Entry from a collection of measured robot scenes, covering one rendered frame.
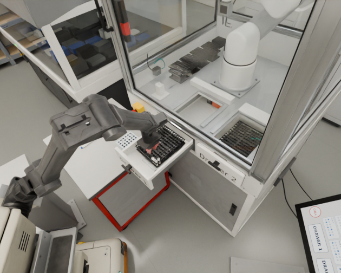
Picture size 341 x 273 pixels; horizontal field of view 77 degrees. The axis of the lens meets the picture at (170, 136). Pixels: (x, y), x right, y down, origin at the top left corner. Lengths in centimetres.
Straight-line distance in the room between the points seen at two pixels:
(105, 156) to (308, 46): 117
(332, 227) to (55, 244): 97
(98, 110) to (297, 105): 55
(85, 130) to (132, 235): 155
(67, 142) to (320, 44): 59
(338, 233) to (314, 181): 144
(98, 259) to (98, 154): 70
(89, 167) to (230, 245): 121
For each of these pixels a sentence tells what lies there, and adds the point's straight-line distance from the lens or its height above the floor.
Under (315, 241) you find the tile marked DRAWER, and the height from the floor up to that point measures 100.
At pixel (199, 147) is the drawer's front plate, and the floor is 93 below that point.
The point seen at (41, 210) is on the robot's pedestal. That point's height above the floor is 45.
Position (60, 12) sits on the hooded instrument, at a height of 140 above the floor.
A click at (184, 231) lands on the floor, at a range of 192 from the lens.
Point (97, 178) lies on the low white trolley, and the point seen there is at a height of 76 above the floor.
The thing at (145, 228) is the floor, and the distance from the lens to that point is 196.
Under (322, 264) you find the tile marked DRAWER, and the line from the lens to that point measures 96.
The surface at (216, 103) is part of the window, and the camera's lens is 92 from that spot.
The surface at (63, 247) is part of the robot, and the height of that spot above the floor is 104.
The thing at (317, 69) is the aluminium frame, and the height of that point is 152.
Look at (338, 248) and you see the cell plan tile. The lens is 95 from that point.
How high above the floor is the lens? 185
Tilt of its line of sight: 50 degrees down
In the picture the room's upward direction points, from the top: 7 degrees counter-clockwise
